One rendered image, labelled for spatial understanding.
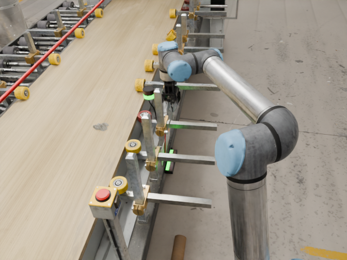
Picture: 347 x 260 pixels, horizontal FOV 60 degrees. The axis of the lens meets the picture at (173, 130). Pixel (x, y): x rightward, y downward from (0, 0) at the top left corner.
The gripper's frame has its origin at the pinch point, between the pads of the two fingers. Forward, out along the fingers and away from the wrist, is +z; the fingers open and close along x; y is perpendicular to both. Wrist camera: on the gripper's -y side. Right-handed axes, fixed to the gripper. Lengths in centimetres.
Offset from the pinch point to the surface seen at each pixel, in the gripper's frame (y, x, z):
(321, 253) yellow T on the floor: 13, 96, 101
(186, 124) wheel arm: -5.7, 5.9, 14.8
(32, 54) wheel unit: -62, -116, 4
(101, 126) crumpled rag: 7.4, -38.0, 9.0
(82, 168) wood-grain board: 36, -38, 11
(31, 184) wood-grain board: 49, -57, 11
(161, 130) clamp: 1.4, -6.9, 14.0
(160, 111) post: -1.2, -7.0, 2.8
